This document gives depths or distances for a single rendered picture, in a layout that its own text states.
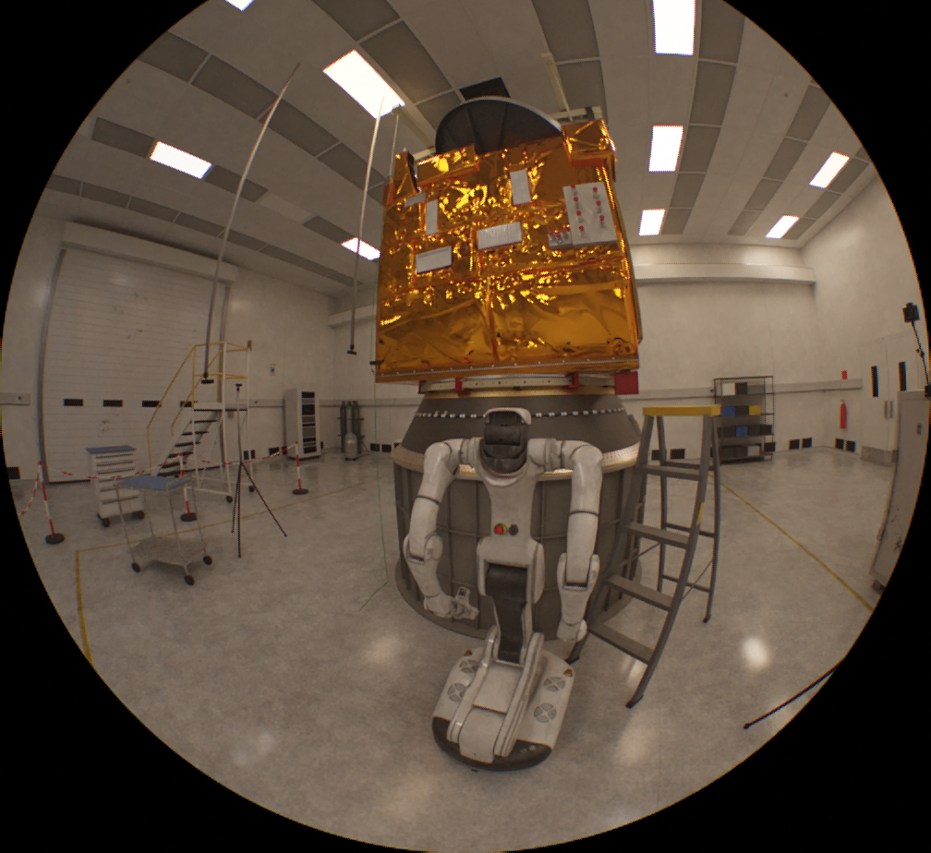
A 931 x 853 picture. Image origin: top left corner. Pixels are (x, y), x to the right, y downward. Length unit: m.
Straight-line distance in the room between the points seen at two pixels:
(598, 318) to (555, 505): 1.12
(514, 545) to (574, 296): 1.49
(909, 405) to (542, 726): 2.98
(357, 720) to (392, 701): 0.23
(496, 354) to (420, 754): 2.31
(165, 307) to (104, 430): 3.07
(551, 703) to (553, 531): 1.00
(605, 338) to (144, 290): 8.44
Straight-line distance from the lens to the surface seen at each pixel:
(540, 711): 1.55
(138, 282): 8.47
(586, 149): 2.54
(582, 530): 0.81
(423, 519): 0.94
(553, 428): 1.90
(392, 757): 1.77
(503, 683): 1.43
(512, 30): 4.02
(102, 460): 4.94
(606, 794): 1.71
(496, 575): 1.08
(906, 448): 3.09
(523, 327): 2.02
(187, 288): 8.72
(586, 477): 0.85
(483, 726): 1.38
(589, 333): 1.94
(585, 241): 2.12
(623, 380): 1.99
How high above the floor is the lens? 1.58
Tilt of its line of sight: 3 degrees up
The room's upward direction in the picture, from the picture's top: 1 degrees counter-clockwise
